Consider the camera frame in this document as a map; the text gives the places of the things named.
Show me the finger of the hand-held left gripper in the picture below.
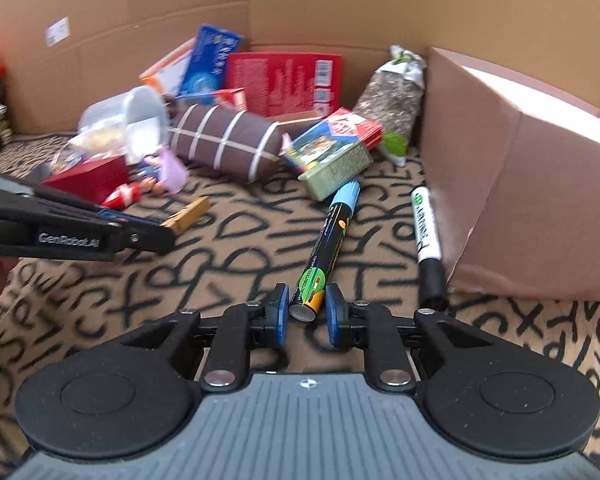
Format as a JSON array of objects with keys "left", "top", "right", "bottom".
[
  {"left": 32, "top": 184, "right": 162, "bottom": 228},
  {"left": 115, "top": 224, "right": 177, "bottom": 260}
]

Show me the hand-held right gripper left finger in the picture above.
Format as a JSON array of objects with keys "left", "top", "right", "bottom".
[{"left": 122, "top": 282, "right": 288, "bottom": 393}]

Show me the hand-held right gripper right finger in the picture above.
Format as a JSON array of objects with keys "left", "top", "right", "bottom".
[{"left": 325, "top": 282, "right": 488, "bottom": 393}]

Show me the red gift box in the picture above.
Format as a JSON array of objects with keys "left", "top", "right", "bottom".
[{"left": 40, "top": 155, "right": 131, "bottom": 206}]

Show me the wooden clothespin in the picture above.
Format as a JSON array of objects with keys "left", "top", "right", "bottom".
[{"left": 159, "top": 196, "right": 212, "bottom": 236}]

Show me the blue cap black marker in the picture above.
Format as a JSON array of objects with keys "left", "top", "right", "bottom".
[{"left": 287, "top": 178, "right": 362, "bottom": 323}]

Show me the clear plastic jar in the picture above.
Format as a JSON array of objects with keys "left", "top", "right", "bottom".
[{"left": 77, "top": 85, "right": 172, "bottom": 166}]

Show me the pink cardboard box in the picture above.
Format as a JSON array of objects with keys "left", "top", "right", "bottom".
[{"left": 419, "top": 46, "right": 600, "bottom": 303}]

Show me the red squeeze tube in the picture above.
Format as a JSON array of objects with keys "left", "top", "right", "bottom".
[{"left": 100, "top": 181, "right": 146, "bottom": 211}]

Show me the tan letter-print mat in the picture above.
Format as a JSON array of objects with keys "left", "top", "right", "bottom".
[{"left": 0, "top": 132, "right": 600, "bottom": 480}]

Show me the white marker with black cap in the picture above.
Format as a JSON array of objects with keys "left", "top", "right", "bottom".
[{"left": 410, "top": 185, "right": 450, "bottom": 311}]

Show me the brown checked pencil pouch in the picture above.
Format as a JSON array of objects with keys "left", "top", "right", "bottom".
[{"left": 169, "top": 103, "right": 288, "bottom": 184}]

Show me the orange white medicine box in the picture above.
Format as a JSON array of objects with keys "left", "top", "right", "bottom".
[{"left": 139, "top": 37, "right": 198, "bottom": 96}]

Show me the red blue picture box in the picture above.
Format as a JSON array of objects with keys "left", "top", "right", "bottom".
[
  {"left": 281, "top": 107, "right": 383, "bottom": 202},
  {"left": 192, "top": 87, "right": 248, "bottom": 112}
]

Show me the white shipping label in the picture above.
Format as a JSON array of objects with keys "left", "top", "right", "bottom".
[{"left": 45, "top": 16, "right": 73, "bottom": 46}]

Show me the small kraft cardboard box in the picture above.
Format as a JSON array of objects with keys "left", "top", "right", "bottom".
[{"left": 265, "top": 110, "right": 326, "bottom": 136}]

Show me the blue medicine box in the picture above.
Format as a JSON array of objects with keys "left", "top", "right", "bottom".
[{"left": 177, "top": 23, "right": 244, "bottom": 97}]

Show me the red flat box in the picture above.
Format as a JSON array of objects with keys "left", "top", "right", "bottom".
[{"left": 223, "top": 51, "right": 343, "bottom": 118}]

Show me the brown cardboard sheet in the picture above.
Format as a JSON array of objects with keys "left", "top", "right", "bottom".
[
  {"left": 0, "top": 0, "right": 251, "bottom": 136},
  {"left": 247, "top": 0, "right": 600, "bottom": 121}
]

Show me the dried herb bag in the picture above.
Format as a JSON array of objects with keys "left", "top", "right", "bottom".
[{"left": 352, "top": 45, "right": 427, "bottom": 167}]

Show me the purple figurine keychain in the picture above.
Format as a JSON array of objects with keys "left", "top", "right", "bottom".
[{"left": 130, "top": 146, "right": 191, "bottom": 195}]

